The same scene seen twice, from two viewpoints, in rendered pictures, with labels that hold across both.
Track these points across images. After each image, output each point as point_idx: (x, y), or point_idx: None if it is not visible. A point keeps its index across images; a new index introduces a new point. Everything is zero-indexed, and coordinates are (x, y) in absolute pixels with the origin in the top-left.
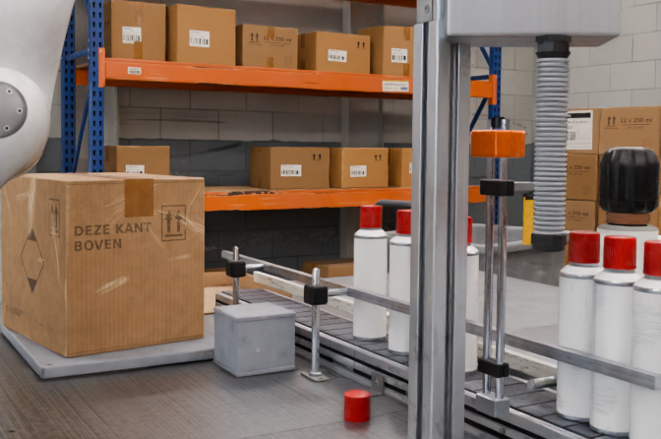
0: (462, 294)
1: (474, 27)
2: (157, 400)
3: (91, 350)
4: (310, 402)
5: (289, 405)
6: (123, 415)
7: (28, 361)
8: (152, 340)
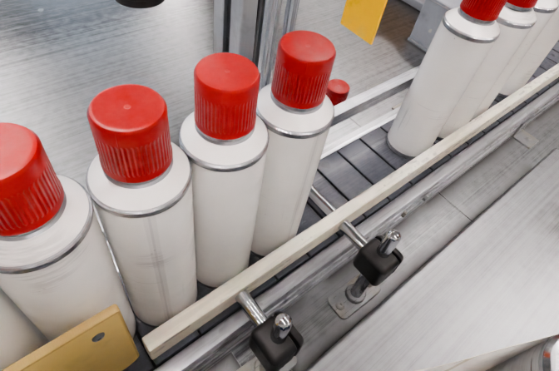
0: (237, 22)
1: None
2: (333, 11)
3: None
4: (363, 76)
5: (351, 66)
6: None
7: None
8: None
